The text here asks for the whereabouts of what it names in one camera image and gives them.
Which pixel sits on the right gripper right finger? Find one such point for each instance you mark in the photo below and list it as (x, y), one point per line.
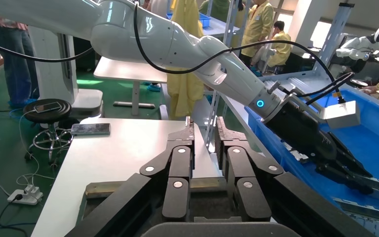
(237, 163)

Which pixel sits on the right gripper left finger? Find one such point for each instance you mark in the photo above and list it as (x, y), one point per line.
(180, 163)

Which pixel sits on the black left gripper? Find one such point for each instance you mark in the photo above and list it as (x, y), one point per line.
(300, 130)

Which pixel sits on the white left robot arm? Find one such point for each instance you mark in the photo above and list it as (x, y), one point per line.
(127, 32)

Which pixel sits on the wide silver metal housing part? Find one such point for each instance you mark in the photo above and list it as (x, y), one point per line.
(372, 209)

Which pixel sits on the blue plastic bin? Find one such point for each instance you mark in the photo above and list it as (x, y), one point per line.
(372, 144)

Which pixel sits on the person in long yellow coat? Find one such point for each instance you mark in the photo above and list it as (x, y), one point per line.
(186, 91)

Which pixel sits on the dark smartphone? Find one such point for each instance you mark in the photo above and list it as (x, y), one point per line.
(90, 129)

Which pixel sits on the white background table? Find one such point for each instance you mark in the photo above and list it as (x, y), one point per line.
(127, 70)

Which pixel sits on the white humanoid robot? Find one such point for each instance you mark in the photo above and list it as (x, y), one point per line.
(359, 45)

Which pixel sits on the black-haired person in yellow coat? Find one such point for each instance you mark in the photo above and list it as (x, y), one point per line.
(281, 49)

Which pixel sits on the standing person in yellow coat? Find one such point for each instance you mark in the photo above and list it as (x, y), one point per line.
(258, 23)

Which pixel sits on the black round stool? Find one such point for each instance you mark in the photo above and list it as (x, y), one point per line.
(45, 116)

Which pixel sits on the small blue background bin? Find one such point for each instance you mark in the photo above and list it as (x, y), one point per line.
(206, 19)

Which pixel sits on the white power strip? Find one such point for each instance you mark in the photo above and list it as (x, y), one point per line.
(24, 198)

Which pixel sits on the person in dark jeans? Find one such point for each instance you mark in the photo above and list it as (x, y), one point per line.
(13, 65)

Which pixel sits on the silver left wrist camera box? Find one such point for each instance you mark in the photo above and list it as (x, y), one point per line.
(343, 114)

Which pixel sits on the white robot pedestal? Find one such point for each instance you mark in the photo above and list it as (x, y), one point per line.
(52, 72)

